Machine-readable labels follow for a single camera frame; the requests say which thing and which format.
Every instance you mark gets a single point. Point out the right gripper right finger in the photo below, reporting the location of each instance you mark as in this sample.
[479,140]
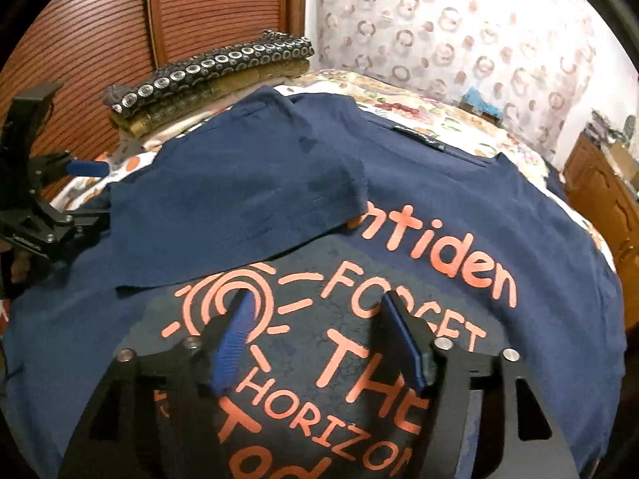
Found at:
[517,436]

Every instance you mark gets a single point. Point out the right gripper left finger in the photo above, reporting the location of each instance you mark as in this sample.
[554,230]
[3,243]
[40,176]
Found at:
[152,416]

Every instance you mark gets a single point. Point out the navy printed t-shirt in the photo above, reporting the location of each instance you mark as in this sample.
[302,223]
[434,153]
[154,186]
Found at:
[319,208]

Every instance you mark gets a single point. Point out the stack of clothes on cabinet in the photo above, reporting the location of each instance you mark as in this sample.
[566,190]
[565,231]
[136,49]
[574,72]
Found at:
[607,132]

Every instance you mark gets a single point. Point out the orange print bed sheet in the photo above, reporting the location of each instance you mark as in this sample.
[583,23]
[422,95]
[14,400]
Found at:
[129,157]

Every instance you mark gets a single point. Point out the wooden louvered wardrobe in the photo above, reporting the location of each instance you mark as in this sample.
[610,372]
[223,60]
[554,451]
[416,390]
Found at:
[83,46]

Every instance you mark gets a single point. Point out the wooden sideboard cabinet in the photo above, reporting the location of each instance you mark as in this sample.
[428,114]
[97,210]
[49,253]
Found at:
[596,192]

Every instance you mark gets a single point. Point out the floral bed quilt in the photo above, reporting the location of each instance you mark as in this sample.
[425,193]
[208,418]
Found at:
[443,122]

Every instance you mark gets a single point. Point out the blue item box on bed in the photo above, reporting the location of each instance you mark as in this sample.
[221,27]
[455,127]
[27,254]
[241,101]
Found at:
[473,102]

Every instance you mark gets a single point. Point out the pink circle patterned curtain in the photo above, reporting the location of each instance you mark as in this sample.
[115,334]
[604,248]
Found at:
[529,59]

